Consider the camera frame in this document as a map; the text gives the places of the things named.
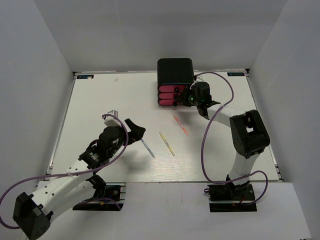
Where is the pink bottom drawer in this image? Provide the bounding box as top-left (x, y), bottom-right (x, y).
top-left (158, 99), bottom-right (179, 107)

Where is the table logo sticker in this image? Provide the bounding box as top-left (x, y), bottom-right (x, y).
top-left (227, 72), bottom-right (246, 77)
top-left (76, 74), bottom-right (94, 79)

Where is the pink drawer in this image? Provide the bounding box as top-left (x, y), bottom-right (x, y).
top-left (158, 99), bottom-right (179, 107)
top-left (158, 85), bottom-right (186, 93)
top-left (158, 92), bottom-right (180, 100)

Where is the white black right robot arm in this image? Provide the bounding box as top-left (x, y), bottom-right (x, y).
top-left (173, 82), bottom-right (270, 200)

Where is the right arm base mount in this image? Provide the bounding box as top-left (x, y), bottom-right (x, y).
top-left (204, 183), bottom-right (257, 213)

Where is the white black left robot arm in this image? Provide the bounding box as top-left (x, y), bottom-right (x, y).
top-left (13, 115), bottom-right (146, 240)

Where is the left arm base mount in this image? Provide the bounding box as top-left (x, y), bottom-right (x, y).
top-left (72, 183), bottom-right (126, 212)

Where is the pink top drawer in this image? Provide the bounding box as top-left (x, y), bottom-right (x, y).
top-left (158, 85), bottom-right (186, 93)

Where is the left table logo sticker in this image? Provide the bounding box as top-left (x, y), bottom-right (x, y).
top-left (76, 74), bottom-right (94, 79)

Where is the yellow thin pen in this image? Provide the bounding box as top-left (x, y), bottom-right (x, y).
top-left (159, 131), bottom-right (175, 156)

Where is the red thin pen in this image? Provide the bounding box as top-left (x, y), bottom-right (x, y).
top-left (173, 115), bottom-right (190, 137)

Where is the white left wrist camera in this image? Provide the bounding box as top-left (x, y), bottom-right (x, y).
top-left (101, 109), bottom-right (121, 127)

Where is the blue thin pen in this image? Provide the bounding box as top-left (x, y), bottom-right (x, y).
top-left (140, 139), bottom-right (155, 158)

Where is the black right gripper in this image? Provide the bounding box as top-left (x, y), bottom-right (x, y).
top-left (176, 84), bottom-right (202, 107)

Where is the black drawer cabinet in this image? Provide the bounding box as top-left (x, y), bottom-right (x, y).
top-left (157, 58), bottom-right (194, 103)

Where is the right table logo sticker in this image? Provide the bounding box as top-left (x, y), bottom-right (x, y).
top-left (227, 72), bottom-right (246, 77)

